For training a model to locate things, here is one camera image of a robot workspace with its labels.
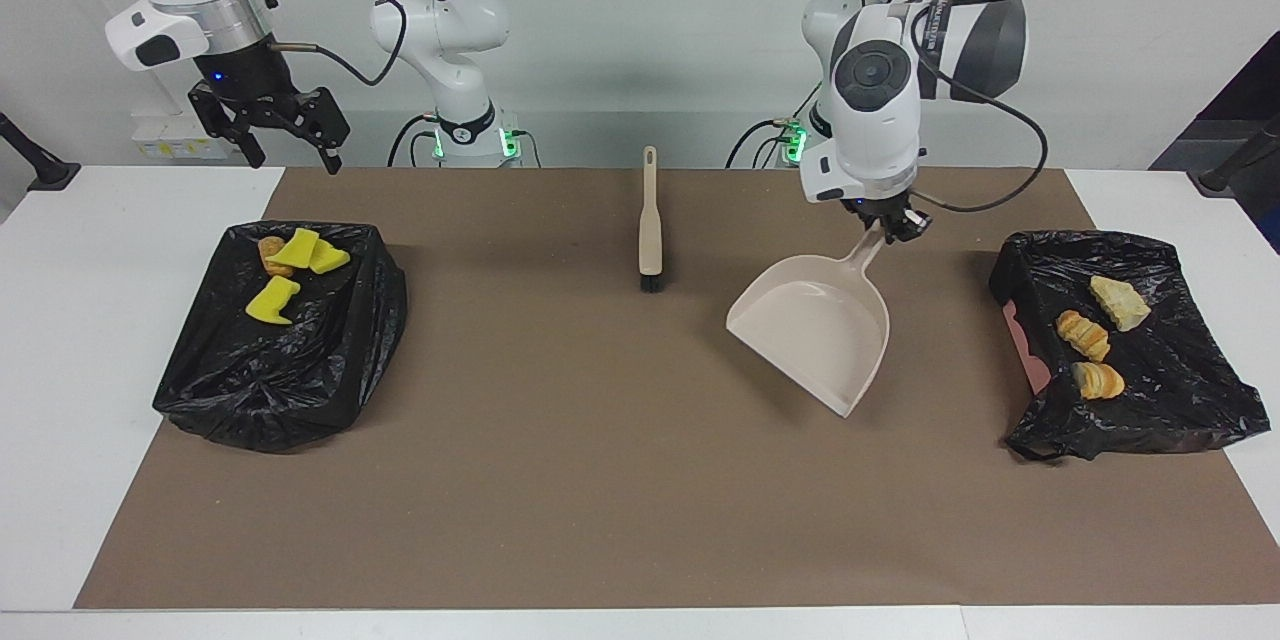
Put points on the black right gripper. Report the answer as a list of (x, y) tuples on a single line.
[(250, 90)]

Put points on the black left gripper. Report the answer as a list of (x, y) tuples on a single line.
[(900, 208)]

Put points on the yellow sponge piece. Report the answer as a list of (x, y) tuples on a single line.
[(272, 302), (300, 248), (330, 261)]

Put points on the brown toy bread roll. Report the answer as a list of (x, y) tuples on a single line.
[(270, 252)]

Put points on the beige plastic dustpan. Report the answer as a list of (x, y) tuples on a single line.
[(810, 320)]

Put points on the striped spiral pastry roll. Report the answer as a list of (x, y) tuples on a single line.
[(1097, 381), (1085, 334)]

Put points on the pale flaky puff pastry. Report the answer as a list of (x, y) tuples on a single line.
[(1120, 303)]

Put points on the beige hand brush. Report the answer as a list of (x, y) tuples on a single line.
[(650, 230)]

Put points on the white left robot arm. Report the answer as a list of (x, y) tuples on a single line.
[(875, 120)]

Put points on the pink plastic bin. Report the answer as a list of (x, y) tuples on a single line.
[(1028, 360)]

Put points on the black bag lined bin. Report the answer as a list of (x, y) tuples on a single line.
[(300, 380)]

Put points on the right black bag bin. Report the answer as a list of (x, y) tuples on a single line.
[(1180, 370)]

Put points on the white power strip box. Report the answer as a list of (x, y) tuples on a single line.
[(165, 145)]

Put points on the dark partition panel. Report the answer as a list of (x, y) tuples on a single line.
[(1250, 90)]

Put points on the brown table mat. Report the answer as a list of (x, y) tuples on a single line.
[(500, 540)]

